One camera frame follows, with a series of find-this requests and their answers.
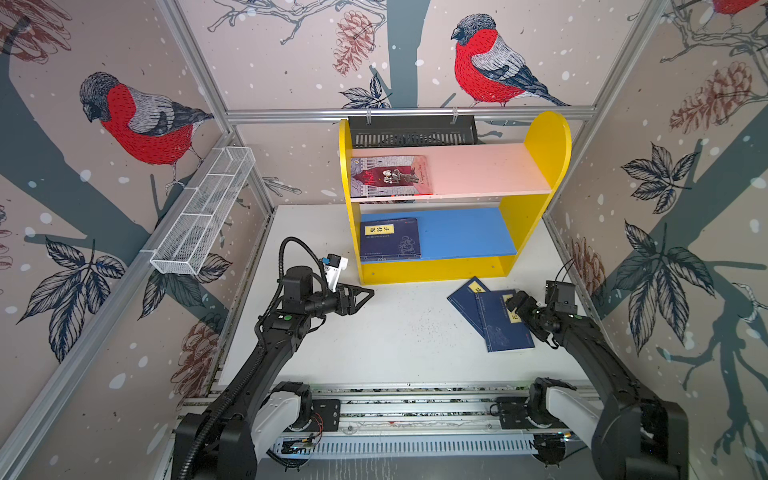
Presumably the aluminium top crossbar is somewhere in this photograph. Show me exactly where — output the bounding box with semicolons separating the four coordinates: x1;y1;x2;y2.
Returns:
225;106;597;125

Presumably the white wire mesh basket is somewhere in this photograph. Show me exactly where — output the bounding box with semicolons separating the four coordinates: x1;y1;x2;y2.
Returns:
150;146;255;275

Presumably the red illustrated book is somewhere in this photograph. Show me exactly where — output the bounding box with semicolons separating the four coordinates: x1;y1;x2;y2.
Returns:
350;156;434;200

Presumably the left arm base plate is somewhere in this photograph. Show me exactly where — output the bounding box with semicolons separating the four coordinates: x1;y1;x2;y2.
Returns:
284;399;341;433

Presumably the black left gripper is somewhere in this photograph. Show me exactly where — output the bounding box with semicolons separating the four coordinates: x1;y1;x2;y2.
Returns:
304;280;373;319

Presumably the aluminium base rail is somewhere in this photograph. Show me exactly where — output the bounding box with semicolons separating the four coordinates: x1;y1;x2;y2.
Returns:
262;383;601;467

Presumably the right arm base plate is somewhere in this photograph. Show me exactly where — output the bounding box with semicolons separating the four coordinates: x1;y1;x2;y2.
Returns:
489;396;568;430

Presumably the yellow shelf with coloured boards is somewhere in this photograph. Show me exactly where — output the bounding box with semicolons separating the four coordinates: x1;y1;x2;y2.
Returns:
339;111;572;285

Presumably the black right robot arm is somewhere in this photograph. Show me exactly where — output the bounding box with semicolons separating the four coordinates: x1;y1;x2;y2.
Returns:
505;282;689;479

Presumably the navy book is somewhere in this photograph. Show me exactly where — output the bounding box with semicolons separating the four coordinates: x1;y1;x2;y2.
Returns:
360;218;421;262
447;277;490;339
475;289;535;353

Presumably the black perforated tray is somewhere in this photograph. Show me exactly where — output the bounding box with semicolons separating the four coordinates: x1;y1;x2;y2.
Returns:
350;115;479;148

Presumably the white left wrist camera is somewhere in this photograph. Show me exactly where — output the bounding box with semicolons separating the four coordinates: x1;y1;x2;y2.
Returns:
321;254;348;292

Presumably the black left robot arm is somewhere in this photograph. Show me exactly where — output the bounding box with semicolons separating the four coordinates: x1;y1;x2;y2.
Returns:
171;254;375;479

